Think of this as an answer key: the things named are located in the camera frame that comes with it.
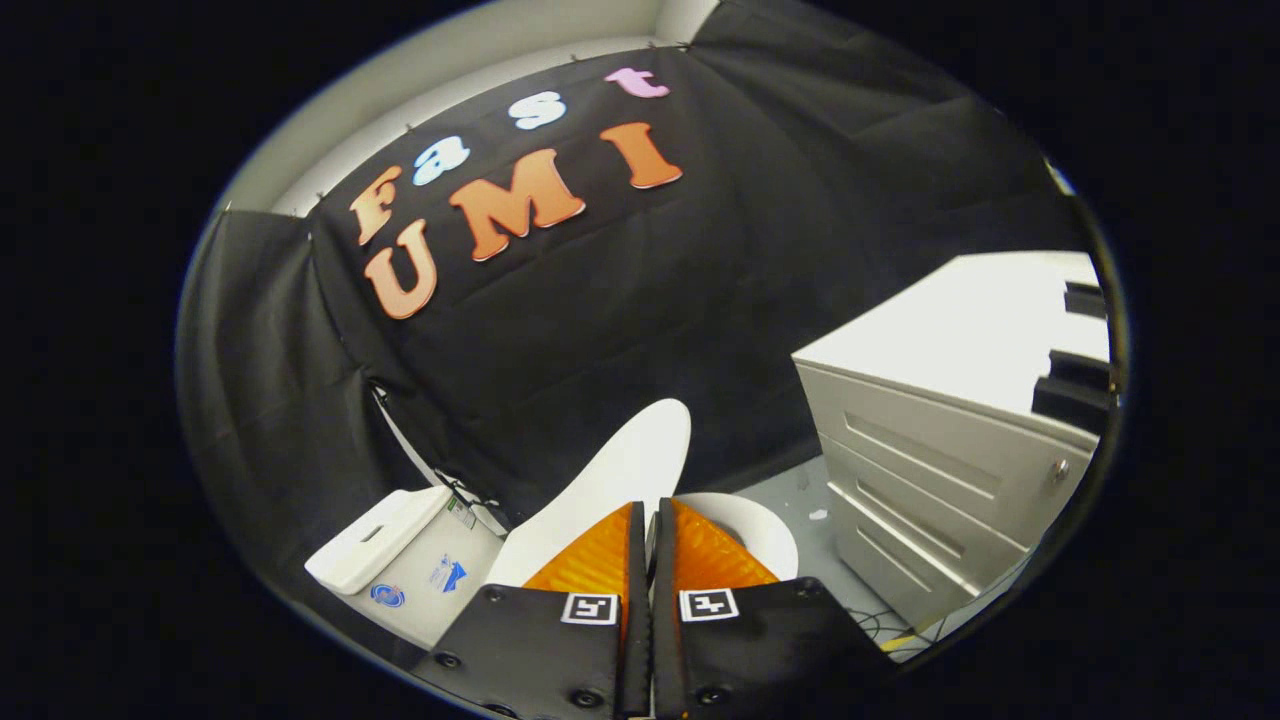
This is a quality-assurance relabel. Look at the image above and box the white drawer cabinet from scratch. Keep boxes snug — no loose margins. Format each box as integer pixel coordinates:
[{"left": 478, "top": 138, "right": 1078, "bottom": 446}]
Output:
[{"left": 792, "top": 250, "right": 1113, "bottom": 633}]

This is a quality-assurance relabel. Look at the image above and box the white pipe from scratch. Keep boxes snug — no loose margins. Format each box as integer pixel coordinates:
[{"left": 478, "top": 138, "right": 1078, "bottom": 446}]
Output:
[{"left": 372, "top": 385, "right": 446, "bottom": 491}]

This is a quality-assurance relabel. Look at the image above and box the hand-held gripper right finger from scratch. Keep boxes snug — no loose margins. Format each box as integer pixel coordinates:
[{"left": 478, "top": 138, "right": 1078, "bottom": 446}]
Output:
[{"left": 648, "top": 497, "right": 891, "bottom": 720}]

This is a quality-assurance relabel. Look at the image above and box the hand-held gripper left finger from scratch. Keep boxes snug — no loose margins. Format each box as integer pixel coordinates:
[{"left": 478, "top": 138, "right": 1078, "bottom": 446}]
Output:
[{"left": 410, "top": 500, "right": 653, "bottom": 720}]

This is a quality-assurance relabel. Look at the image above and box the black backdrop cloth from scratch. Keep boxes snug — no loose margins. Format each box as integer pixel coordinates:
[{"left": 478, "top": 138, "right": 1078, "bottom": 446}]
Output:
[{"left": 178, "top": 0, "right": 1091, "bottom": 641}]

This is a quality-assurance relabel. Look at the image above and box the tangle of black cables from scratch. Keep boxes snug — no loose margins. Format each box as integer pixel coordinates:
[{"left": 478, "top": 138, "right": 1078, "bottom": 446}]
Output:
[{"left": 850, "top": 603, "right": 963, "bottom": 658}]

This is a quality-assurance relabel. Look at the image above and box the white toilet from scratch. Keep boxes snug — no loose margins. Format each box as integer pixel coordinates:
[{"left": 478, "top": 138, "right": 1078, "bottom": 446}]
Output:
[{"left": 305, "top": 487, "right": 801, "bottom": 651}]

